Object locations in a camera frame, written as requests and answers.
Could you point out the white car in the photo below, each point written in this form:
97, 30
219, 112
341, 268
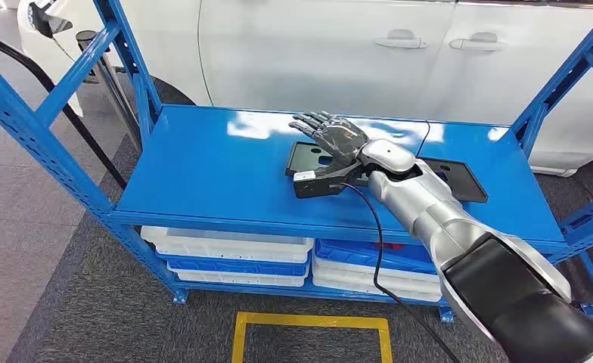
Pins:
301, 60

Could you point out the grey metal post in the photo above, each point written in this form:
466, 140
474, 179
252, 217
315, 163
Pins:
87, 39

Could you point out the blue plastic bin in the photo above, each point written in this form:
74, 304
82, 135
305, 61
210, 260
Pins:
351, 253
236, 267

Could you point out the red item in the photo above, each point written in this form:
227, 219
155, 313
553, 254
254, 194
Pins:
389, 246

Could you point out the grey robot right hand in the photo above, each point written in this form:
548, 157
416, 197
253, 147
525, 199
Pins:
339, 138

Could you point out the black plastic panel part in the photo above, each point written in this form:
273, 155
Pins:
304, 158

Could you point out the blue metal shelf rack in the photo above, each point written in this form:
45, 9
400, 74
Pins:
226, 170

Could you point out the white plastic bin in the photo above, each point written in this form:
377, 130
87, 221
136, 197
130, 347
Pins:
226, 240
346, 288
236, 278
356, 274

